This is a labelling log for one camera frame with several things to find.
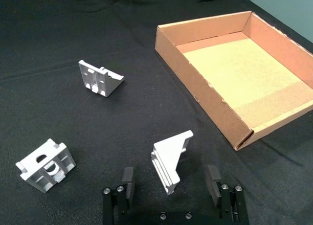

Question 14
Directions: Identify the black table cloth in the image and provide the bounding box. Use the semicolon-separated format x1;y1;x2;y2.
0;0;313;225

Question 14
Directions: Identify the brown cardboard tray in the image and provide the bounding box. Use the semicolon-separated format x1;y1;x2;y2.
154;11;313;151

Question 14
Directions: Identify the silver aluminium corner bracket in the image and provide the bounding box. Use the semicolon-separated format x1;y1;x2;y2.
78;60;125;98
15;138;76;194
150;130;194;196

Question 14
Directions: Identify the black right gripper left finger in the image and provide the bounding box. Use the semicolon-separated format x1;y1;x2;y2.
102;166;135;225

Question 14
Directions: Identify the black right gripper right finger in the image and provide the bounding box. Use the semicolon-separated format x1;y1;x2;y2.
205;164;250;225

